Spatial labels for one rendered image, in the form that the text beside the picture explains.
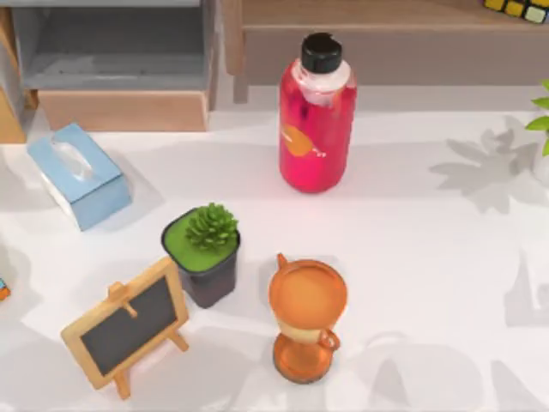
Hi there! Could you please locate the red bottle with black cap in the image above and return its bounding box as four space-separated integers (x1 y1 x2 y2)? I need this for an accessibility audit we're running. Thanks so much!
279 32 358 194

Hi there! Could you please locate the black pot with green plant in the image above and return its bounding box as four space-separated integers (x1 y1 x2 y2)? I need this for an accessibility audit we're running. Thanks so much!
160 203 242 310

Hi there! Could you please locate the orange trophy cup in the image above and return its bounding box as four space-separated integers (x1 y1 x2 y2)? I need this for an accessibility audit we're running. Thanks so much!
268 252 349 385

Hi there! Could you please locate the pale wooden drawer front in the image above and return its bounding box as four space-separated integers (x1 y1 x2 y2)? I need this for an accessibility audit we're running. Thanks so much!
37 88 210 133

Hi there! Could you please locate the wooden framed blackboard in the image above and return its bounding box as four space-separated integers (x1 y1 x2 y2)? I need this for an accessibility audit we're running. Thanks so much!
60 256 190 401

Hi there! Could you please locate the light blue tissue box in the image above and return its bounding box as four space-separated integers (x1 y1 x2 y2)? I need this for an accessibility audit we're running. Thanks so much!
26 122 133 233

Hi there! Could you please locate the wooden open shelf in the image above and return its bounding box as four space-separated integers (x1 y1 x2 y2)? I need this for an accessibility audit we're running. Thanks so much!
223 0 549 105

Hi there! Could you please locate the green leafy plant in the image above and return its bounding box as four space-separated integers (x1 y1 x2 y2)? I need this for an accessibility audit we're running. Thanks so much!
525 79 549 157

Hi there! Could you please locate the wooden cupboard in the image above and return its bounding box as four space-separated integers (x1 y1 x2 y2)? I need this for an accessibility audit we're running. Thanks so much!
0 7 39 145

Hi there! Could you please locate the colourful puzzle cube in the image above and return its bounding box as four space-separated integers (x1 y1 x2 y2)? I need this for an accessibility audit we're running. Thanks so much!
483 0 549 23

